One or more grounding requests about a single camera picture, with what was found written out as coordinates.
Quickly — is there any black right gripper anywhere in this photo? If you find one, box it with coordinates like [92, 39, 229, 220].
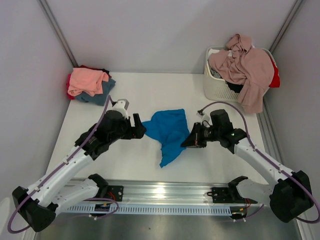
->
[181, 122, 221, 149]

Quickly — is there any blue t shirt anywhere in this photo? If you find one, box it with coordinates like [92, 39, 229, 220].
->
[142, 109, 190, 168]

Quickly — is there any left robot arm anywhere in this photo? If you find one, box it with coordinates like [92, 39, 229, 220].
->
[12, 110, 146, 232]

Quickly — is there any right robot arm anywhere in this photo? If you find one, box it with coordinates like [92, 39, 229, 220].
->
[181, 109, 320, 223]

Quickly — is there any grey blue folded shirt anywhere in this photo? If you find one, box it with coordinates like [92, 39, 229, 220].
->
[74, 78, 117, 107]

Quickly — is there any white laundry basket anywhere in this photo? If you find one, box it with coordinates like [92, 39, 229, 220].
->
[203, 46, 277, 102]

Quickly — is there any grey garment in basket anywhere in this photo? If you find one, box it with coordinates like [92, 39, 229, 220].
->
[209, 67, 222, 79]

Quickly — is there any salmon pink folded shirt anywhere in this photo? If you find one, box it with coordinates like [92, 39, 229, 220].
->
[67, 67, 110, 98]

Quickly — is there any black folded shirt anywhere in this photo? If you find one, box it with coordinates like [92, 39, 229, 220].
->
[98, 68, 111, 78]

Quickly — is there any dusty pink shirt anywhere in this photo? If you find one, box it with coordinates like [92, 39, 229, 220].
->
[208, 34, 275, 114]

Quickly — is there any red shirt in basket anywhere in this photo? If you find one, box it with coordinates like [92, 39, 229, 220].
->
[269, 61, 281, 88]

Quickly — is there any left corner metal profile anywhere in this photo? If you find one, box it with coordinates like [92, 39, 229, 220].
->
[37, 0, 79, 68]

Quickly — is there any corner metal profile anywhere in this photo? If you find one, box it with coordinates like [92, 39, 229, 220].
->
[269, 0, 306, 54]
[37, 0, 79, 68]

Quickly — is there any right corner metal profile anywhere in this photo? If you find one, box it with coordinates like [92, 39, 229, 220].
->
[269, 0, 306, 54]

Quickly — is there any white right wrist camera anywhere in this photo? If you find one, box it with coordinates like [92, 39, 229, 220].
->
[196, 109, 211, 122]

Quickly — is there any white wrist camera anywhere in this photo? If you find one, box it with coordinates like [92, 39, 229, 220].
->
[196, 109, 211, 122]
[112, 99, 130, 119]

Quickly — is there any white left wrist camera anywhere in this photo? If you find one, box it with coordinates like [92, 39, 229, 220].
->
[112, 99, 130, 119]

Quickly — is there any aluminium mounting rail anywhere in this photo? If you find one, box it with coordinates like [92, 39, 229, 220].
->
[62, 174, 276, 207]

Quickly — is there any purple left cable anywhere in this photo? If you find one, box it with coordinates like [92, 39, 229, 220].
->
[6, 94, 120, 235]

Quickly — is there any purple cable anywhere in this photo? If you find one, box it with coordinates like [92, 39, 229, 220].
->
[201, 101, 320, 224]
[6, 94, 120, 235]

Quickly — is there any white slotted cable duct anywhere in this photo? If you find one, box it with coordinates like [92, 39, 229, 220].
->
[64, 203, 232, 216]

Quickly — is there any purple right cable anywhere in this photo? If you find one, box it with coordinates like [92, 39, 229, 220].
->
[201, 101, 320, 224]

